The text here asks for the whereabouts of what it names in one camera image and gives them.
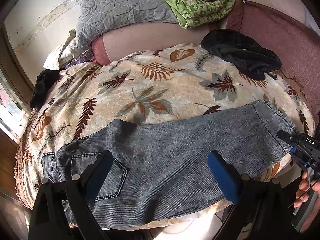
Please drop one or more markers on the wooden stained glass door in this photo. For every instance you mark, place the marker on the wooden stained glass door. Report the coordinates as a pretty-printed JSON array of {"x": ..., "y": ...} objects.
[{"x": 16, "y": 91}]

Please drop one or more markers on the grey denim pants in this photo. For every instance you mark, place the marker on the grey denim pants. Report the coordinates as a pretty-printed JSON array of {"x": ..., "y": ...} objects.
[{"x": 161, "y": 171}]

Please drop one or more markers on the lavender cloth on sofa back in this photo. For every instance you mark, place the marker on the lavender cloth on sofa back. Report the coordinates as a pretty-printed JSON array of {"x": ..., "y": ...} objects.
[{"x": 310, "y": 21}]

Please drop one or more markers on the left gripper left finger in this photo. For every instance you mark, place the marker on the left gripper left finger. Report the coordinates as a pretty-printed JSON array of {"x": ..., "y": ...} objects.
[{"x": 48, "y": 219}]

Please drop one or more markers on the black garment on sofa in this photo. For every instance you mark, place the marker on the black garment on sofa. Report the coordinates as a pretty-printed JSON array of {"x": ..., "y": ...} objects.
[
  {"x": 43, "y": 84},
  {"x": 244, "y": 52}
]

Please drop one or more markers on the grey quilted pillow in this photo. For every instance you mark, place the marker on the grey quilted pillow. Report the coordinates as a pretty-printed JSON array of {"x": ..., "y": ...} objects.
[{"x": 100, "y": 16}]

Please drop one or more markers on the leaf pattern blanket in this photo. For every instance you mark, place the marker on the leaf pattern blanket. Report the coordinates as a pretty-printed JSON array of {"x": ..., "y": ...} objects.
[{"x": 145, "y": 87}]

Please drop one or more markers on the green patterned folded blanket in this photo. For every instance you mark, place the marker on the green patterned folded blanket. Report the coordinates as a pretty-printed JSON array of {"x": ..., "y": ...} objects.
[{"x": 194, "y": 13}]

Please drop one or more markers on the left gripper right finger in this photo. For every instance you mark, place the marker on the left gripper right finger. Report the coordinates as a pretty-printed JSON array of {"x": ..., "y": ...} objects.
[{"x": 262, "y": 204}]

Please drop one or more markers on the person right hand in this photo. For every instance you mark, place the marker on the person right hand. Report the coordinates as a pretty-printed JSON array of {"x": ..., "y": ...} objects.
[{"x": 306, "y": 199}]

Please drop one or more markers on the black garment on sofa left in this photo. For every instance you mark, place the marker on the black garment on sofa left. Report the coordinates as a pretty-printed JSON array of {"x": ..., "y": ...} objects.
[{"x": 43, "y": 84}]

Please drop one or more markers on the black garment on sofa right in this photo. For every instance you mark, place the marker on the black garment on sofa right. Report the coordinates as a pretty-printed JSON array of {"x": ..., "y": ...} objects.
[{"x": 244, "y": 52}]

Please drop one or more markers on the white cream pillow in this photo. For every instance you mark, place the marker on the white cream pillow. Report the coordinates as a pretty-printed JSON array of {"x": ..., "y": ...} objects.
[{"x": 62, "y": 54}]

